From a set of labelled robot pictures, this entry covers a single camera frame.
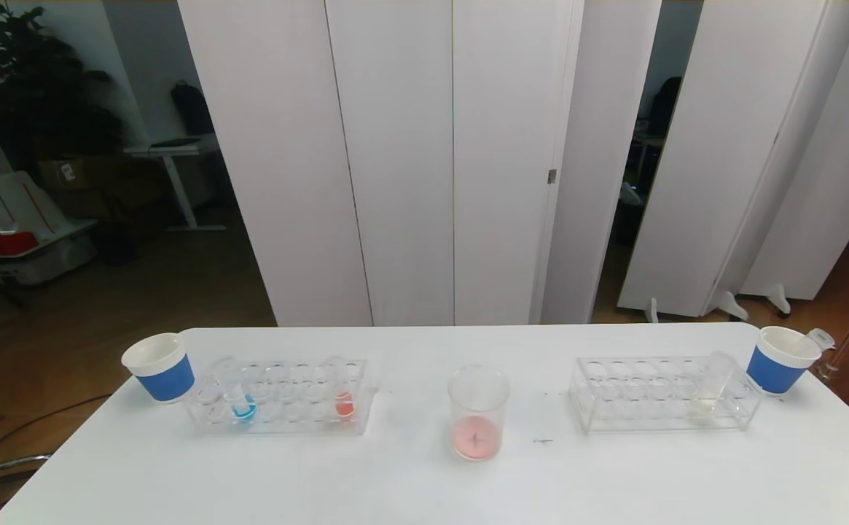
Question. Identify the blue and white paper cup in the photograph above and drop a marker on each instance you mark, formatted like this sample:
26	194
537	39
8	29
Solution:
165	378
772	370

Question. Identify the clear plastic test tube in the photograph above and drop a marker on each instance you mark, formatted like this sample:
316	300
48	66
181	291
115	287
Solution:
821	338

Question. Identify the grey metal frame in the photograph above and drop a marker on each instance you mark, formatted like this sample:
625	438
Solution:
1	465

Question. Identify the black backpack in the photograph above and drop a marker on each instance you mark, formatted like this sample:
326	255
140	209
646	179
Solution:
191	109

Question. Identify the white folding partition with feet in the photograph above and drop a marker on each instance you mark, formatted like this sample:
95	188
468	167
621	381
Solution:
723	146

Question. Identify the white standing desk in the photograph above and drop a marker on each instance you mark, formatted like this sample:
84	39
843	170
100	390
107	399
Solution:
173	149

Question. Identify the black chair behind partitions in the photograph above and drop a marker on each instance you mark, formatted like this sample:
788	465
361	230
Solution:
664	106

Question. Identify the test tube with blue liquid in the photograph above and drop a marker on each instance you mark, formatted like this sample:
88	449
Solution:
243	410

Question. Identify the dark green potted plant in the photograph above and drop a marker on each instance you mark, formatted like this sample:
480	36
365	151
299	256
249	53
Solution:
38	87

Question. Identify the clear acrylic test tube rack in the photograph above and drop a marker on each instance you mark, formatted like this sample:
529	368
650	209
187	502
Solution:
286	408
657	408

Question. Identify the white machine base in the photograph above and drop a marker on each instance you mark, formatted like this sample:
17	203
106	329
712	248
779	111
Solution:
20	211

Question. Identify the test tube with yellowish liquid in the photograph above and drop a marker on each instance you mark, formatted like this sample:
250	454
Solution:
707	399

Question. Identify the test tube with red liquid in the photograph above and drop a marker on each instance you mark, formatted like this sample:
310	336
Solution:
344	405

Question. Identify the clear glass beaker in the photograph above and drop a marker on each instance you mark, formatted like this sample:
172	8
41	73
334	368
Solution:
476	434

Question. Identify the brown cardboard box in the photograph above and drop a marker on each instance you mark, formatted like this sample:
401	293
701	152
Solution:
67	173

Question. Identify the white folding partition with hinge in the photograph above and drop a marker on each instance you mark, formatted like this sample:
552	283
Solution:
395	146

